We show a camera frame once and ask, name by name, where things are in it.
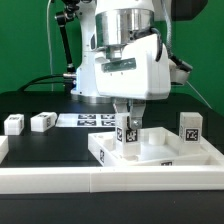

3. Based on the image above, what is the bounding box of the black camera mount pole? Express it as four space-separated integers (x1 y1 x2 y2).
55 0 80 79

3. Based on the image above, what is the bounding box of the white square table top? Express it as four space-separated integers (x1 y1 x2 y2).
88 127 224 167

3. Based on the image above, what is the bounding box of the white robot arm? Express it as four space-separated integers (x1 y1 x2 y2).
75 0 208 130

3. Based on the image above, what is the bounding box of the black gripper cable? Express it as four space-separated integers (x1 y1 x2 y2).
133 26 194 73

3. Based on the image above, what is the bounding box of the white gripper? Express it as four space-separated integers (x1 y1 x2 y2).
95 34 171 130

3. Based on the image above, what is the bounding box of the white thin cable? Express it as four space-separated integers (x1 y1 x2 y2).
46 0 56 92

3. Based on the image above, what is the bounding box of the black cable bundle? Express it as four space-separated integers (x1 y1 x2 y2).
16 73 77 92

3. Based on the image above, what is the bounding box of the white sheet with fiducial markers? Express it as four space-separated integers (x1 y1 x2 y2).
56 113 115 128

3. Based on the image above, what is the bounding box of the white workspace frame wall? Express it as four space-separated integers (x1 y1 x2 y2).
0 134 224 195

